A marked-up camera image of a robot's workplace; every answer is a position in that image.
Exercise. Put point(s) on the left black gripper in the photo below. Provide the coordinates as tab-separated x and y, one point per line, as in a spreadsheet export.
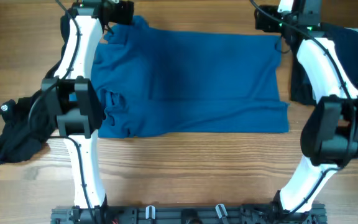
124	10

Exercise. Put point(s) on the folded navy blue garment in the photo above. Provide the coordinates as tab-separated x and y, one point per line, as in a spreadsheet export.
319	58

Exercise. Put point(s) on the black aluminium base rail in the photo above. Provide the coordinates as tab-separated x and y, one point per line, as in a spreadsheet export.
218	214

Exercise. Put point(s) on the blue t-shirt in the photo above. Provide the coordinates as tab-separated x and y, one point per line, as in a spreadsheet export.
152	82

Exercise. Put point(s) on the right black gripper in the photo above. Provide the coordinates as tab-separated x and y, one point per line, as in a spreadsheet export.
261	18

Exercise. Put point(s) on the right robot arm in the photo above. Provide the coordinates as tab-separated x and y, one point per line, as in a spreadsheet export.
329	139

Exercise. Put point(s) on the black t-shirt with logo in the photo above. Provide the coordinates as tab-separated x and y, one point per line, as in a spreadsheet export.
27	127

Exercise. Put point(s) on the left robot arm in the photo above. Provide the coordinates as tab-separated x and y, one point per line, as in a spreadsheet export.
74	107

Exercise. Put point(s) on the folded black garment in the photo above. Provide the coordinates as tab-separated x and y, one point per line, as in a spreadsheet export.
300	86

